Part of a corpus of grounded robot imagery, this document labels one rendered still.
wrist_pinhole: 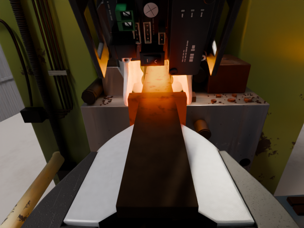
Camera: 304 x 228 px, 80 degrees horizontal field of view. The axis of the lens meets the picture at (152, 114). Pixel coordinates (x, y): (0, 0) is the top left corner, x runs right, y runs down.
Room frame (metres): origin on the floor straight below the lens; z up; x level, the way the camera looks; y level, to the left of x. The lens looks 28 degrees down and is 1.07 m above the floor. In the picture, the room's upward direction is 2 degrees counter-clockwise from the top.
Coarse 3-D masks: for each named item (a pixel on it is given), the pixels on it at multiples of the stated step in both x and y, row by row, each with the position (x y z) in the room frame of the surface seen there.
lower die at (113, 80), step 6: (108, 60) 0.47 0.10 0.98; (114, 60) 0.46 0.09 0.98; (108, 66) 0.40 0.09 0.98; (114, 66) 0.40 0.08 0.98; (144, 66) 0.39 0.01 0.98; (108, 72) 0.40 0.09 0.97; (114, 72) 0.39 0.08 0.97; (144, 72) 0.39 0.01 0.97; (102, 78) 0.40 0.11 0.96; (108, 78) 0.40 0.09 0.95; (114, 78) 0.39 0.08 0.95; (120, 78) 0.39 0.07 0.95; (108, 84) 0.40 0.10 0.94; (114, 84) 0.39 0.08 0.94; (120, 84) 0.39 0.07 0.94; (108, 90) 0.40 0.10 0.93; (114, 90) 0.39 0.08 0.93; (120, 90) 0.39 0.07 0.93; (132, 90) 0.39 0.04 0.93
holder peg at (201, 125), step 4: (200, 120) 0.32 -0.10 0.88; (196, 124) 0.31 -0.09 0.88; (200, 124) 0.31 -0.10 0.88; (204, 124) 0.31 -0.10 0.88; (196, 128) 0.30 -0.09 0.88; (200, 128) 0.29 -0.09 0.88; (204, 128) 0.29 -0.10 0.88; (208, 128) 0.29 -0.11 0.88; (196, 132) 0.30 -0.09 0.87; (200, 132) 0.29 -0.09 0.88; (204, 132) 0.29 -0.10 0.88; (208, 132) 0.29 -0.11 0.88; (204, 136) 0.29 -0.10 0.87; (208, 136) 0.29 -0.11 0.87
